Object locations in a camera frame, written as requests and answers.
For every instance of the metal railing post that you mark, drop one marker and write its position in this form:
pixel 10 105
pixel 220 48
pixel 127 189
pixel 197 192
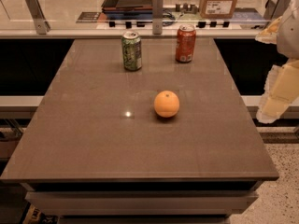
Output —
pixel 157 16
pixel 41 25
pixel 275 8

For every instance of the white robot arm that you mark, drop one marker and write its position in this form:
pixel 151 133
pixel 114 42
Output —
pixel 288 32

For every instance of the green soda can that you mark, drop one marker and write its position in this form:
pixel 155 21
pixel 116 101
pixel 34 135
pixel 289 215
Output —
pixel 131 50

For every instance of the red coke can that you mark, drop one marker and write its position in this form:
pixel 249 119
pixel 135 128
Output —
pixel 186 36

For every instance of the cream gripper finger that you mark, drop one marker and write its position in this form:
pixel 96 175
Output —
pixel 281 88
pixel 269 34

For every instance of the cardboard box with label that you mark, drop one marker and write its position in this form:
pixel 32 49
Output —
pixel 217 9

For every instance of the left metal railing post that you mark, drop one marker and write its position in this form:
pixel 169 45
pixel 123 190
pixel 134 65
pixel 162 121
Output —
pixel 41 25

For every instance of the orange fruit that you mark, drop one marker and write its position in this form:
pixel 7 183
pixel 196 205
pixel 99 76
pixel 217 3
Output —
pixel 166 104

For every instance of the right metal railing post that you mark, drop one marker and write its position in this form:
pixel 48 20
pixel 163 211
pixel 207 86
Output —
pixel 275 8

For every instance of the middle metal railing post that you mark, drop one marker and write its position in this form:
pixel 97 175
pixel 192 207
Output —
pixel 157 16

